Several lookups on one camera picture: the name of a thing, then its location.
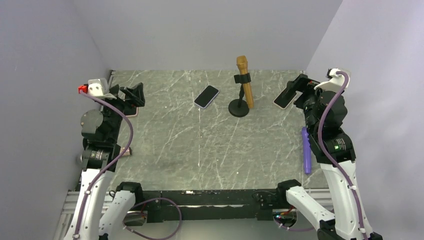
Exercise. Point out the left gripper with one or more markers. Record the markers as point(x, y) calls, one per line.
point(135, 95)

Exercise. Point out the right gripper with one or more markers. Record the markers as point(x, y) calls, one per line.
point(303, 84)

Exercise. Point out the pink phone case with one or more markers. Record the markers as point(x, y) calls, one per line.
point(132, 112)

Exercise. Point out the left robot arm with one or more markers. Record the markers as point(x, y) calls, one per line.
point(107, 135)

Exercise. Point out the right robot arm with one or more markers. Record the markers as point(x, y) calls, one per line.
point(324, 110)

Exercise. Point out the phone in white case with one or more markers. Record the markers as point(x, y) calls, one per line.
point(284, 99)

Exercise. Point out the phone in purple case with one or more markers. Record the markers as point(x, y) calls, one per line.
point(204, 99)

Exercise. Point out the glitter silver microphone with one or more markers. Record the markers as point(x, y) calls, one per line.
point(126, 152)

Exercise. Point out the gold microphone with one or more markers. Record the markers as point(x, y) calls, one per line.
point(242, 64)

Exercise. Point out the black microphone stand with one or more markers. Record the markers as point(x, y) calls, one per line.
point(238, 107)

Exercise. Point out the purple microphone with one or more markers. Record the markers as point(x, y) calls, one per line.
point(307, 155)

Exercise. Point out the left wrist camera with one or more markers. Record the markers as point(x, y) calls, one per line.
point(98, 88)

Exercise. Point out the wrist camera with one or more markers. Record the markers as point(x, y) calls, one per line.
point(98, 88)
point(335, 80)

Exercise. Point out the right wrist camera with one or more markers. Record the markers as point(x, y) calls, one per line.
point(335, 80)

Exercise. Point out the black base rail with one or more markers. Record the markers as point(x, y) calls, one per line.
point(157, 206)

